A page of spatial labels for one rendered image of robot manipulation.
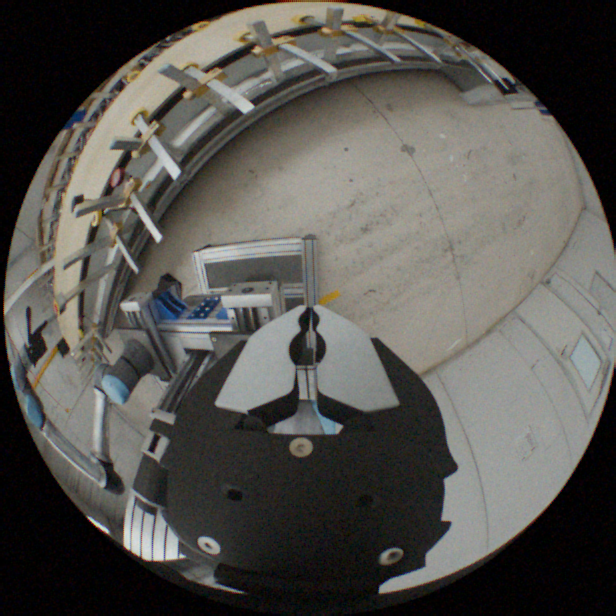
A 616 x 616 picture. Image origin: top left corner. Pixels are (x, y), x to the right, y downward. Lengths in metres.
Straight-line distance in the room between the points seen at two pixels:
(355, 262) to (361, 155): 0.80
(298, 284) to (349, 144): 1.05
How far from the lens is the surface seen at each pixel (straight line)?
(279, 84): 0.94
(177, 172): 0.61
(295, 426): 0.41
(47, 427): 0.72
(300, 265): 1.27
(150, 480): 0.59
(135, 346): 0.80
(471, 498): 2.04
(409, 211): 1.58
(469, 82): 2.53
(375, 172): 1.51
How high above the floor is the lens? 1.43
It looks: 62 degrees down
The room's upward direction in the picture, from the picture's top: 178 degrees counter-clockwise
